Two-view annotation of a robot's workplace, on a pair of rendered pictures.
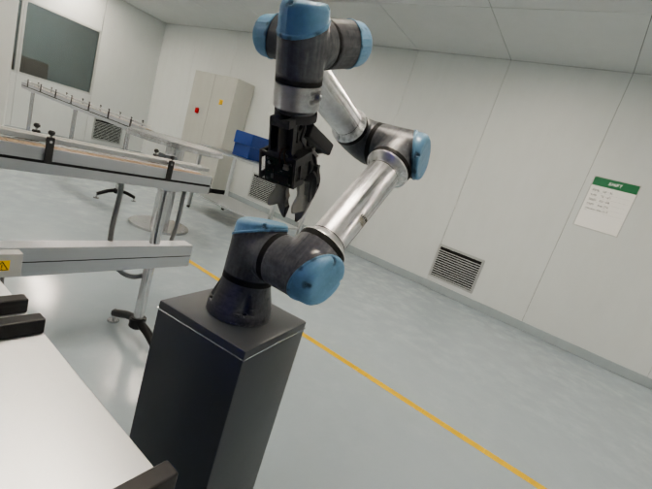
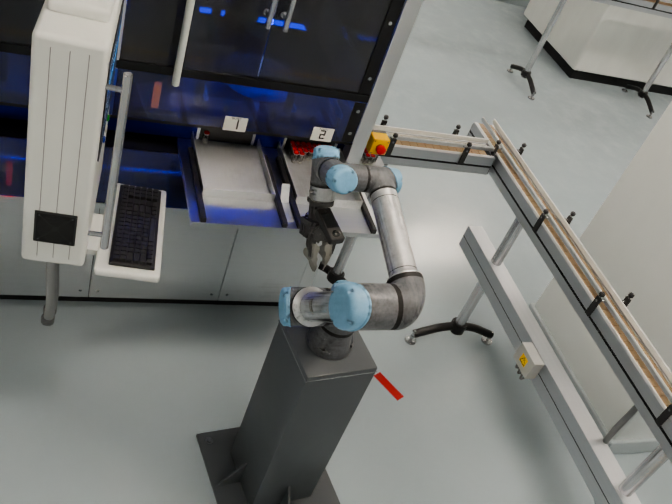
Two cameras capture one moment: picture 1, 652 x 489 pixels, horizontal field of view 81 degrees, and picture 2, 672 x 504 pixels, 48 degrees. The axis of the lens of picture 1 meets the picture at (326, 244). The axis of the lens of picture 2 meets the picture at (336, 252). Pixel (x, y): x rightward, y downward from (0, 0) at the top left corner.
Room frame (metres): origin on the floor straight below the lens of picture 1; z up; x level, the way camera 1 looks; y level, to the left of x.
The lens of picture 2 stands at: (1.59, -1.37, 2.47)
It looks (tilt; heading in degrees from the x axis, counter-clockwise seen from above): 38 degrees down; 119
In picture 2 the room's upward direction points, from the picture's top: 22 degrees clockwise
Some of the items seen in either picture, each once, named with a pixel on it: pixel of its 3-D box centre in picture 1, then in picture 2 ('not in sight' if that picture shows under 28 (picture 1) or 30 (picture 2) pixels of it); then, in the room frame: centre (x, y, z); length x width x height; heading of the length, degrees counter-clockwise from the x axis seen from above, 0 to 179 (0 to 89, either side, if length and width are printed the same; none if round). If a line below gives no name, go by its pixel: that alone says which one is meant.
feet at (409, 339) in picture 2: not in sight; (454, 331); (0.82, 1.42, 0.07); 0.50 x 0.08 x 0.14; 58
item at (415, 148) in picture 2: not in sight; (422, 144); (0.33, 1.23, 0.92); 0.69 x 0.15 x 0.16; 58
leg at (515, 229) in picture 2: not in sight; (487, 276); (0.82, 1.42, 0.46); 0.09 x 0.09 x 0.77; 58
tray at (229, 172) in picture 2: not in sight; (231, 165); (0.09, 0.35, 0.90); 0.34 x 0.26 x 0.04; 148
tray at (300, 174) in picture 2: not in sight; (318, 174); (0.27, 0.64, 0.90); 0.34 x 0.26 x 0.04; 148
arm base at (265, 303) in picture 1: (244, 292); (333, 331); (0.84, 0.15, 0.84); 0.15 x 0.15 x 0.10
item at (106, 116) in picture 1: (76, 102); not in sight; (5.15, 3.76, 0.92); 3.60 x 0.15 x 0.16; 58
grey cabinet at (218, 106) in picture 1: (211, 133); not in sight; (7.27, 2.69, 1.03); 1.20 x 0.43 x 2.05; 58
